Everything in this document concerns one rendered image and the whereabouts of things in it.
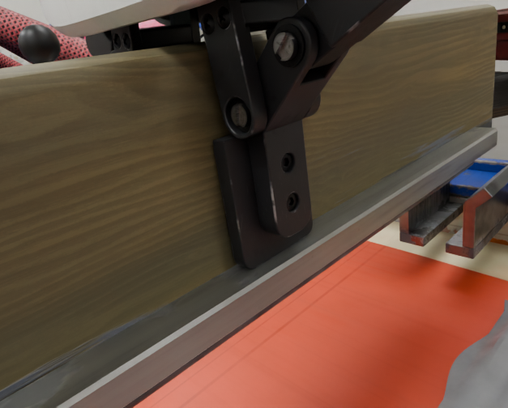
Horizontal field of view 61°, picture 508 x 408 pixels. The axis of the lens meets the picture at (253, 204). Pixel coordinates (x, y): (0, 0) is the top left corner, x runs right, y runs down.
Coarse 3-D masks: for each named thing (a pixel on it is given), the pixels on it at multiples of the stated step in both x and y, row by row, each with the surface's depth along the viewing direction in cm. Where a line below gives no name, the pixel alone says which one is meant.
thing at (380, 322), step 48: (336, 288) 32; (384, 288) 31; (432, 288) 31; (480, 288) 30; (240, 336) 29; (288, 336) 28; (336, 336) 27; (384, 336) 27; (432, 336) 26; (480, 336) 26; (192, 384) 25; (240, 384) 25; (288, 384) 24; (336, 384) 24; (384, 384) 23; (432, 384) 23
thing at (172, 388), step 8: (168, 384) 26; (176, 384) 25; (160, 392) 25; (168, 392) 25; (176, 392) 25; (184, 392) 25; (144, 400) 25; (152, 400) 25; (160, 400) 24; (168, 400) 24; (176, 400) 24; (184, 400) 24; (192, 400) 24
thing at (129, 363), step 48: (480, 144) 22; (384, 192) 17; (336, 240) 15; (240, 288) 12; (288, 288) 13; (144, 336) 11; (192, 336) 11; (48, 384) 9; (96, 384) 9; (144, 384) 10
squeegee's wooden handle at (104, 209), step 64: (64, 64) 9; (128, 64) 10; (192, 64) 11; (384, 64) 17; (448, 64) 21; (0, 128) 8; (64, 128) 9; (128, 128) 10; (192, 128) 11; (320, 128) 15; (384, 128) 18; (448, 128) 22; (0, 192) 8; (64, 192) 9; (128, 192) 10; (192, 192) 12; (320, 192) 16; (0, 256) 9; (64, 256) 10; (128, 256) 11; (192, 256) 12; (0, 320) 9; (64, 320) 10; (128, 320) 11; (0, 384) 9
